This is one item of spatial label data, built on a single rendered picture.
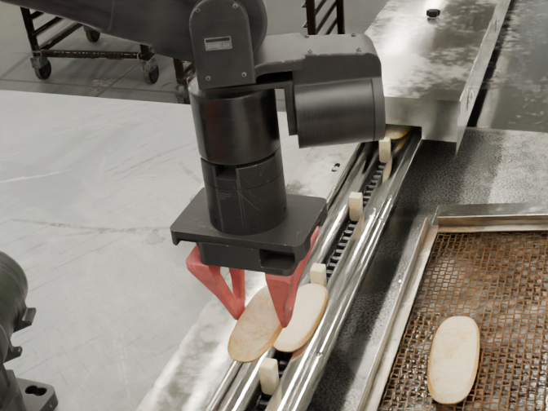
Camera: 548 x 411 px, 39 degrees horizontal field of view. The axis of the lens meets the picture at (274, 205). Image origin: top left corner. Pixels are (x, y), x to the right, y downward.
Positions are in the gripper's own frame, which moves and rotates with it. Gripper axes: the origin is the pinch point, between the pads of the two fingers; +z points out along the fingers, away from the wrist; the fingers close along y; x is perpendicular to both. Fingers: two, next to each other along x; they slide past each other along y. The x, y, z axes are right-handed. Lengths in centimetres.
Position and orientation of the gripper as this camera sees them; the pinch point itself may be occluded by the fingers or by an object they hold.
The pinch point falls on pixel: (262, 311)
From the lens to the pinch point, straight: 62.3
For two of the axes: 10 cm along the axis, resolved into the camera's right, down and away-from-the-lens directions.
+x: -3.4, 5.2, -7.8
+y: -9.3, -1.0, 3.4
